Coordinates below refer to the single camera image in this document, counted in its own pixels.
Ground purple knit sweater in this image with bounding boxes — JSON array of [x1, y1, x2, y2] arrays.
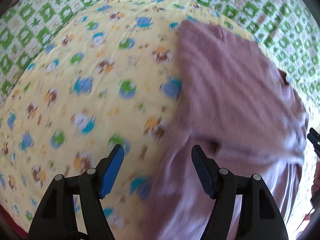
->
[[144, 20, 309, 239]]

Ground right hand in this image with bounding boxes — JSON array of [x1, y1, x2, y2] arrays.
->
[[310, 178, 320, 207]]

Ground green checkered blanket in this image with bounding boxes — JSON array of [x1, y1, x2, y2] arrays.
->
[[1, 0, 319, 120]]

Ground yellow cartoon bear quilt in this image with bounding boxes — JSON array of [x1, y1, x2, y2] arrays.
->
[[1, 0, 252, 235]]

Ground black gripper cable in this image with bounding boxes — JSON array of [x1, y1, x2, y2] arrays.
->
[[295, 205, 315, 231]]

